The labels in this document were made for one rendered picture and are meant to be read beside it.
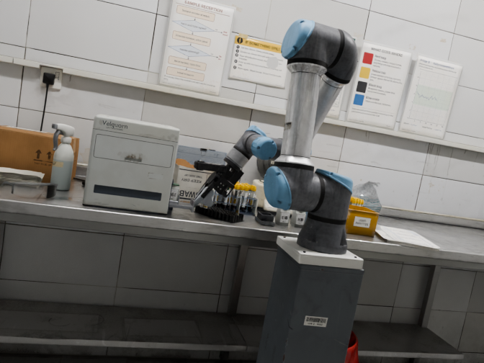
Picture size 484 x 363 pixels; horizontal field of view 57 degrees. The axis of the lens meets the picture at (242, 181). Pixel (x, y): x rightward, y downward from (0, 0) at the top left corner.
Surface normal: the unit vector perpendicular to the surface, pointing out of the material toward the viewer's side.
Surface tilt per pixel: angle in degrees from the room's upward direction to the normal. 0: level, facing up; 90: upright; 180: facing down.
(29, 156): 89
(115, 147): 90
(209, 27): 92
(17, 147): 89
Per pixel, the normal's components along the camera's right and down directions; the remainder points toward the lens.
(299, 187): 0.37, 0.04
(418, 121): 0.23, 0.22
